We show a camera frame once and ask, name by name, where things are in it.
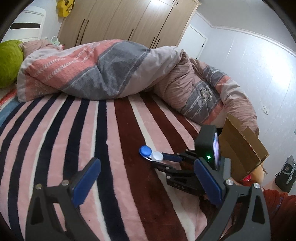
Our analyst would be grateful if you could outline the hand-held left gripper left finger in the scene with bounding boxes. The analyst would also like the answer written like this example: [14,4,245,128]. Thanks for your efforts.
[25,158,102,241]

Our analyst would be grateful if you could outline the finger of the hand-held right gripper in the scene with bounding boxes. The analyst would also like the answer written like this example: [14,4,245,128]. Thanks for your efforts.
[151,159,185,178]
[161,152,189,163]

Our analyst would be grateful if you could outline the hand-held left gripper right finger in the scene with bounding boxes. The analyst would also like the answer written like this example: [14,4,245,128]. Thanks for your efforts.
[194,159,271,241]

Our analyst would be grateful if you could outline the blue and white lens case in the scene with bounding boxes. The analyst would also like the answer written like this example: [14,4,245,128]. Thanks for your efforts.
[139,145,164,162]

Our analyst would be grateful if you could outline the cardboard box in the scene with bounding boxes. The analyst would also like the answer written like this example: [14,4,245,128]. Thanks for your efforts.
[218,113,270,181]

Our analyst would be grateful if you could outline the person's right forearm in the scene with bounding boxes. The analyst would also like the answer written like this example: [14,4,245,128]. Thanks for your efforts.
[263,188,296,241]

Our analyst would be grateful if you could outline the striped fleece blanket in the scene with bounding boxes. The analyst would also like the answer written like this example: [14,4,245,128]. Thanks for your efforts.
[0,92,232,241]

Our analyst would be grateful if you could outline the tan rounded cushion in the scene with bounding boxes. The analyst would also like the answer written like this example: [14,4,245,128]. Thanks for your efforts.
[240,165,265,186]

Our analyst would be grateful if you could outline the grey sneaker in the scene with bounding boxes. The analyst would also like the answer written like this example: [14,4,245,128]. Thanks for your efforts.
[275,155,296,193]

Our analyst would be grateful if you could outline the white door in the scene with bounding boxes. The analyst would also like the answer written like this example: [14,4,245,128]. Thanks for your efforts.
[178,23,208,60]

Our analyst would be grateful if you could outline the pink and grey duvet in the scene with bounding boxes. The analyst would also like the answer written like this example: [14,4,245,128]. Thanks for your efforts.
[16,39,260,133]

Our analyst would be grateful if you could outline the green plush pillow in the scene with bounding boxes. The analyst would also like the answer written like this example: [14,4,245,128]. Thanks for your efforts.
[0,39,24,89]

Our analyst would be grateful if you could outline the wooden wardrobe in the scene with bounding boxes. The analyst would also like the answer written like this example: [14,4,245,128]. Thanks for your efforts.
[57,0,202,50]

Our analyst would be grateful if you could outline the white bed headboard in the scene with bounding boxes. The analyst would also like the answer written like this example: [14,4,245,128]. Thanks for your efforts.
[0,6,47,43]

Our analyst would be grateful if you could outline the yellow guitar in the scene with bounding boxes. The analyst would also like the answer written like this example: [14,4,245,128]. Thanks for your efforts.
[56,0,75,17]

